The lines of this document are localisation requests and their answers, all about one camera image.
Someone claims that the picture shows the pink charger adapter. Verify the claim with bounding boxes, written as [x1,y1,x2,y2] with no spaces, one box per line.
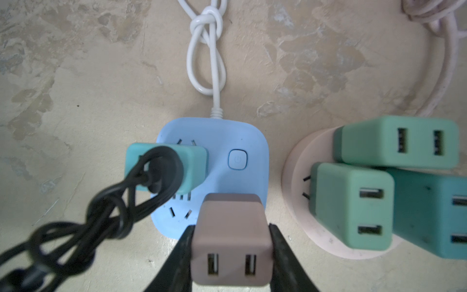
[190,193,273,287]

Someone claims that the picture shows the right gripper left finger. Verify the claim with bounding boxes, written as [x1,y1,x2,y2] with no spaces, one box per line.
[144,225,195,292]

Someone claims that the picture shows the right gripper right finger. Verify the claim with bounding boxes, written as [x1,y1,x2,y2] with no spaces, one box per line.
[269,223,319,292]

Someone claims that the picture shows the black usb cable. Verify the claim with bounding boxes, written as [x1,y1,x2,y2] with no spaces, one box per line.
[0,145,185,292]

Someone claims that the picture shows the white power cord with plug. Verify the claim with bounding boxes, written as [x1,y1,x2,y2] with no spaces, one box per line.
[176,0,229,120]

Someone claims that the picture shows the teal charger adapter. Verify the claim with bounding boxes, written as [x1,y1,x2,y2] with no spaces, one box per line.
[386,168,467,260]

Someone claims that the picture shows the pink round power strip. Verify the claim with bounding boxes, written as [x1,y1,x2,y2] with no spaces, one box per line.
[282,127,404,260]

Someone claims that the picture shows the green charger adapter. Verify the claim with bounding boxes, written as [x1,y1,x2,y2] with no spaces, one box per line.
[308,163,395,251]
[333,116,460,169]

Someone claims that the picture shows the blue square power strip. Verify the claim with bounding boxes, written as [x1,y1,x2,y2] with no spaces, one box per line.
[151,118,269,240]

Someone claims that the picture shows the blue charger adapter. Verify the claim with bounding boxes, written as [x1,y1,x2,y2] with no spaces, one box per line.
[124,143,208,195]

